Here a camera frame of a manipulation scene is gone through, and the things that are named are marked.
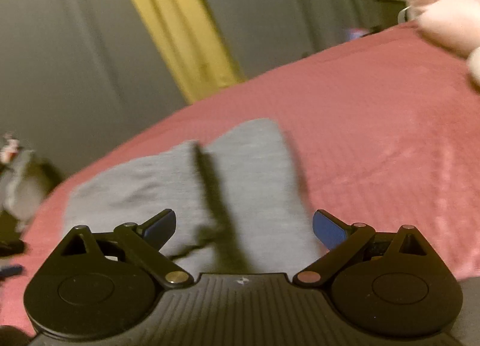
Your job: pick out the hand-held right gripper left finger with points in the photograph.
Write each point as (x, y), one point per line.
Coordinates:
(161, 225)

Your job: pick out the grey curtain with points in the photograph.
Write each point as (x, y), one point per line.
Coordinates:
(281, 0)
(75, 49)

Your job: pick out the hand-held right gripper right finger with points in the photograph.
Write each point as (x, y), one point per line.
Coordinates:
(326, 230)

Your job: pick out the small purple object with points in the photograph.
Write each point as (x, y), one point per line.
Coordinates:
(356, 33)

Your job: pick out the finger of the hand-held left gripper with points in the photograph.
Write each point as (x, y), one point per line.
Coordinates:
(11, 248)
(11, 271)

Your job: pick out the grey pants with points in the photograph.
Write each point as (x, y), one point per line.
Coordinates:
(255, 165)

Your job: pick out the pink plush toy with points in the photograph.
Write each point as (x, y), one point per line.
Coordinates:
(450, 19)

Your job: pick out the dark nightstand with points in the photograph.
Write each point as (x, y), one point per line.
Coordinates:
(390, 8)

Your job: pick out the grey cloth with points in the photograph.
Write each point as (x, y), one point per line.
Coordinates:
(26, 188)

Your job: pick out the yellow curtain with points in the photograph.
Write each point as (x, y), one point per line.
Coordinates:
(168, 23)

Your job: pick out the white plush toy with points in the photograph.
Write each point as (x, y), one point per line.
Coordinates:
(475, 66)

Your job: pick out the pink ribbed blanket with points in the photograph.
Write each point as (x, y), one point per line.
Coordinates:
(375, 124)

